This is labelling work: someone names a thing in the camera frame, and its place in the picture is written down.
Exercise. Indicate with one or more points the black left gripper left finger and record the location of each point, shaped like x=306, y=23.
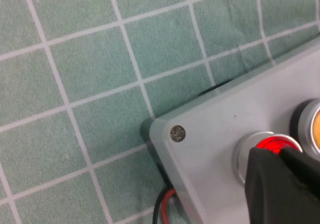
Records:
x=280, y=196

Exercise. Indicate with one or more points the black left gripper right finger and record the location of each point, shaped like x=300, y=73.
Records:
x=305, y=169

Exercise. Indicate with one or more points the lit red indicator button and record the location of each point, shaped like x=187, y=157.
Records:
x=272, y=141

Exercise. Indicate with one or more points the yellow push button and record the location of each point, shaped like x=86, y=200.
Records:
x=315, y=128

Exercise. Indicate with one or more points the grey button control box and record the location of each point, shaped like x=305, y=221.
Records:
x=212, y=153

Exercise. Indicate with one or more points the small silver box screw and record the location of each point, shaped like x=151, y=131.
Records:
x=177, y=133

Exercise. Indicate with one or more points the green checked tablecloth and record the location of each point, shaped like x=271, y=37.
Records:
x=87, y=83

